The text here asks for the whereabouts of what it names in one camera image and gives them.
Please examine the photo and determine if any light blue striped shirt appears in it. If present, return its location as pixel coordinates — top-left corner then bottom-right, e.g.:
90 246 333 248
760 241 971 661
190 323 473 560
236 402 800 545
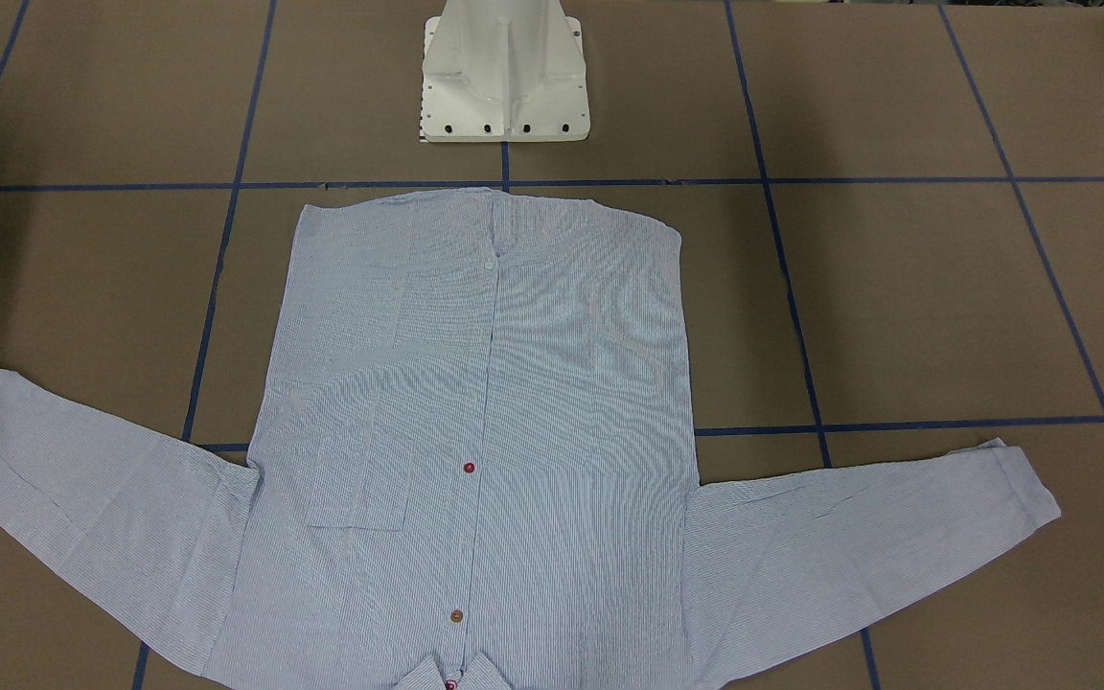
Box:
0 189 1060 689

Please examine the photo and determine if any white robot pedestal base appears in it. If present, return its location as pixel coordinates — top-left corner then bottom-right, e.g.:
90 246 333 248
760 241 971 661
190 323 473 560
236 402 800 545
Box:
420 1 591 144

